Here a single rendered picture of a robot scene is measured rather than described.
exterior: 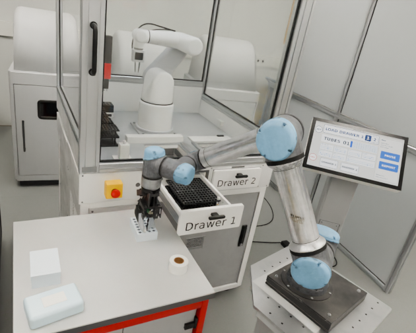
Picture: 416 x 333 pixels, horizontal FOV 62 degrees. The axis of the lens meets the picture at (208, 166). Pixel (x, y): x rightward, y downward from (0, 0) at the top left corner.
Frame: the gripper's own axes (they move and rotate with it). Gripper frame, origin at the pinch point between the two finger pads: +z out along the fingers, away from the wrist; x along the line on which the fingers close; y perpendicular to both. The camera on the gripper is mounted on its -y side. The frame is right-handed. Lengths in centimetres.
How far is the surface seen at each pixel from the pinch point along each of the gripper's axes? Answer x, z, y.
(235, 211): 36.0, -8.9, 8.3
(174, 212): 12.3, -5.4, -0.4
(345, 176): 109, -15, -4
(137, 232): -2.9, 1.6, 0.5
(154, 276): -2.1, 5.3, 22.5
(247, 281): 91, 82, -35
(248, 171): 62, -10, -24
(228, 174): 50, -9, -24
